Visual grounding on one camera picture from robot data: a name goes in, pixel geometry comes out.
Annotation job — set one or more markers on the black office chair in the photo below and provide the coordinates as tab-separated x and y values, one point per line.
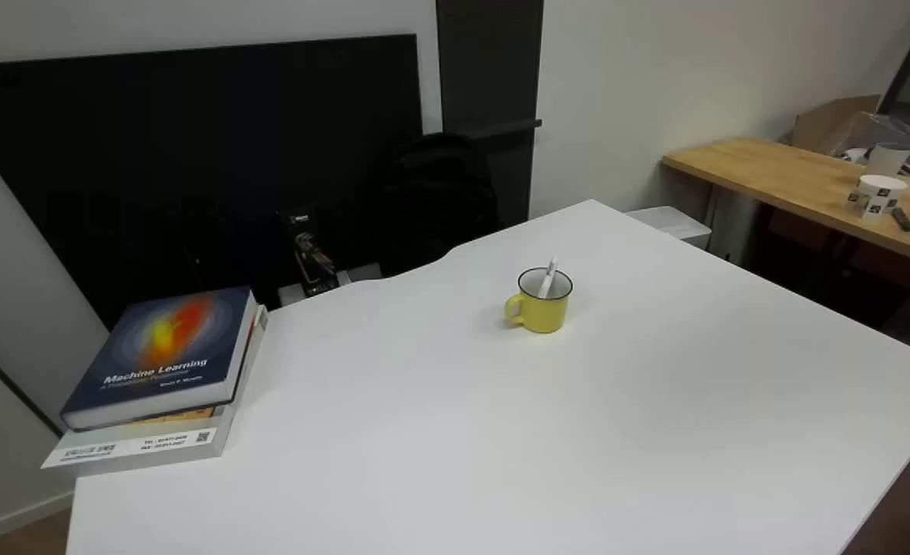
437	200

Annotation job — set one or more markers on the stack of books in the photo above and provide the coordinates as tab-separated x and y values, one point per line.
145	443

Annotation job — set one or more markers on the blue hardcover book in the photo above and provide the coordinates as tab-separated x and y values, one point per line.
161	355

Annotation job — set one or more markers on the yellow enamel cup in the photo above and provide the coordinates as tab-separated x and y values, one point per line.
543	314

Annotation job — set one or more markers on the clear plastic bag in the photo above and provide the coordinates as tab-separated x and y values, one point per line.
889	139

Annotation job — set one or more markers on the dark grey column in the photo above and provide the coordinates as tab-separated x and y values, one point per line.
487	80

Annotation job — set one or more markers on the wooden side table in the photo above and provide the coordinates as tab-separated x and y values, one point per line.
783	175

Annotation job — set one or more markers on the white marker with blue cap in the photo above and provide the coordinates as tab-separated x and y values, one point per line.
548	279

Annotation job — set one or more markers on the black camera on tripod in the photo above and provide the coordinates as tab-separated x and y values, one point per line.
314	253

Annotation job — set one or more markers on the brown cardboard box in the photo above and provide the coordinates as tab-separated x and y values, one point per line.
827	120

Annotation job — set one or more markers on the large black panel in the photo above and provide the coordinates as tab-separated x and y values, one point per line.
164	163

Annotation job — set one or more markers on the small dark remote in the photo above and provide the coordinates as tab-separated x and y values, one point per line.
902	218

